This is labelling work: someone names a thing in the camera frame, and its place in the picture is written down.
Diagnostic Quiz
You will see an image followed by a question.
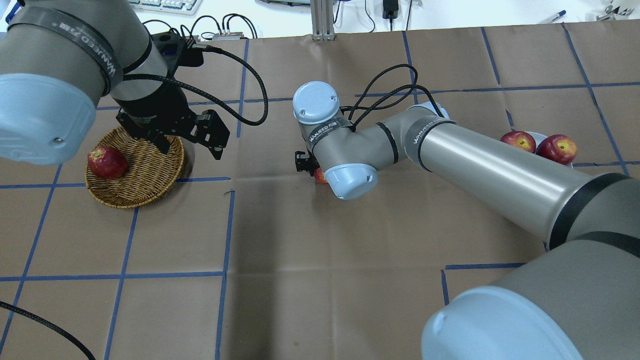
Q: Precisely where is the black braided left cable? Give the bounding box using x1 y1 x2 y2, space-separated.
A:
120 42 270 127

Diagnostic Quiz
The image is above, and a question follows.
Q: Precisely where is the blue white pen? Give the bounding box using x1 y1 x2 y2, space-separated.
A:
538 9 567 25

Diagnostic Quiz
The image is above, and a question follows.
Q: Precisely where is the brown wicker basket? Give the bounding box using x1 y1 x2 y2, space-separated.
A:
85 126 186 209

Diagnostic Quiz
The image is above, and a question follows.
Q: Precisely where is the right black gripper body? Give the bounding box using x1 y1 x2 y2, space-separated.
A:
294 151 320 176

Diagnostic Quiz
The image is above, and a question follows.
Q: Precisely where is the red apple on plate back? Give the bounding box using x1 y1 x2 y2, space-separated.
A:
535 134 578 166

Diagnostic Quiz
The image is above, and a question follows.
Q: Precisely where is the red apple on plate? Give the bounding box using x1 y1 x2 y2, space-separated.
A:
499 130 538 154
535 134 578 166

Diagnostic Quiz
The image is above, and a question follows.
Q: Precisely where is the light blue plate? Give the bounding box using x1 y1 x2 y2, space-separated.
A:
525 131 575 168

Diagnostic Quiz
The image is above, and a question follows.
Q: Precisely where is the black power adapter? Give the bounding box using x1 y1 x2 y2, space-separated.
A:
382 0 400 20

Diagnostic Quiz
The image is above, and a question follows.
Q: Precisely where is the yellow-red apple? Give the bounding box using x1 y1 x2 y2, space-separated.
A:
313 167 329 185

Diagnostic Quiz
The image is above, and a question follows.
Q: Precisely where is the white keyboard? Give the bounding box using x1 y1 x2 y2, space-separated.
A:
128 0 204 16

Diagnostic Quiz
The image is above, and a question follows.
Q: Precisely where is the dark red apple in basket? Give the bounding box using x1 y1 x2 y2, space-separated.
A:
87 146 129 179

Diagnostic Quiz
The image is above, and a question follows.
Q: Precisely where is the red apple on plate left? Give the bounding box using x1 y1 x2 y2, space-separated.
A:
499 130 538 154

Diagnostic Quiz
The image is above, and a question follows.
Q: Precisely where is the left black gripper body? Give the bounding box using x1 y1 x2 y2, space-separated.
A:
116 102 230 150

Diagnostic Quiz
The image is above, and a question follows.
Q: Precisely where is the aluminium frame post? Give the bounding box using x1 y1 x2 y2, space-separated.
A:
310 0 336 41

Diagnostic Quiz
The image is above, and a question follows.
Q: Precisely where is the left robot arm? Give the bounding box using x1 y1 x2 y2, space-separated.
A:
0 0 230 166

